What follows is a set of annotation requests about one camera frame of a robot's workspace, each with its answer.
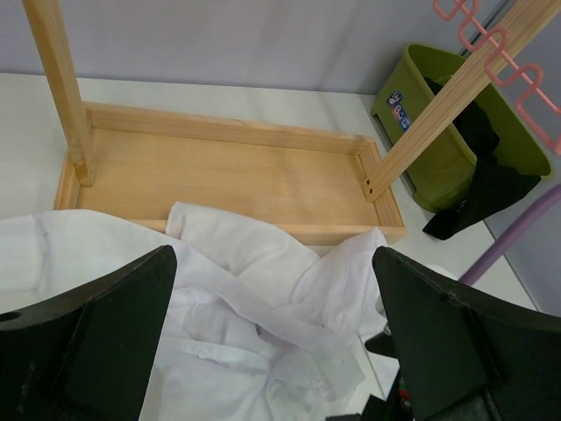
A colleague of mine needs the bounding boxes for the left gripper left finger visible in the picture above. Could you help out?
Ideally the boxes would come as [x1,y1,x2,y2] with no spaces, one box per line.
[1,246,176,420]

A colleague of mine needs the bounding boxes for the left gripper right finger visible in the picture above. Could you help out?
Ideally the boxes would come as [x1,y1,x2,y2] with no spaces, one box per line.
[372,246,560,420]

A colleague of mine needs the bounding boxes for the white shirt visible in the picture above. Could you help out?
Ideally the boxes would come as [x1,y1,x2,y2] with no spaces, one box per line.
[1,203,386,420]

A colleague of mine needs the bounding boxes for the black shirt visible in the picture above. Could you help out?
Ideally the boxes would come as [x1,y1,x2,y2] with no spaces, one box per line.
[423,102,541,240]

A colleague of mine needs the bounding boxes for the pink hanger with black shirt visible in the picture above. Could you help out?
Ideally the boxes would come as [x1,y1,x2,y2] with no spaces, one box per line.
[432,1,560,154]

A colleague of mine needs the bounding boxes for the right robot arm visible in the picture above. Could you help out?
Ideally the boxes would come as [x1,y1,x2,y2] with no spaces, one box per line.
[325,331,415,420]

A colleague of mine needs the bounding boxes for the green plastic basket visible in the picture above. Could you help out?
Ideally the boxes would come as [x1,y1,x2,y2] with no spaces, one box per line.
[370,42,552,210]

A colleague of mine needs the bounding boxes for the wooden clothes rack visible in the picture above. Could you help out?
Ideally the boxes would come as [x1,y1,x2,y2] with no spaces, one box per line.
[20,0,557,246]

